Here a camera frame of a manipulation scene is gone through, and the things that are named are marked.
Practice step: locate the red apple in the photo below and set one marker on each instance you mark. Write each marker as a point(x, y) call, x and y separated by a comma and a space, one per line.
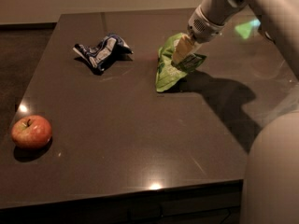
point(31, 132)

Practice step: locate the blue chip bag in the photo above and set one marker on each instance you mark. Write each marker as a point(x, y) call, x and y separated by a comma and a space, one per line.
point(98, 56)

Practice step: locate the green rice chip bag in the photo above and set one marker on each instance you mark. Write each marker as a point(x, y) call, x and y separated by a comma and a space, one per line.
point(168, 73)

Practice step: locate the dark cabinet drawer fronts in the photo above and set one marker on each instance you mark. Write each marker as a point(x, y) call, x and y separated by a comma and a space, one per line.
point(213, 203)

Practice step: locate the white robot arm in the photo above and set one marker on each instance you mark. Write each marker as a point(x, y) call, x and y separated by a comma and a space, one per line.
point(271, 180)

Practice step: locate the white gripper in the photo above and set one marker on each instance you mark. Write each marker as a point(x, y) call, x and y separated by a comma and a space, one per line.
point(204, 30)

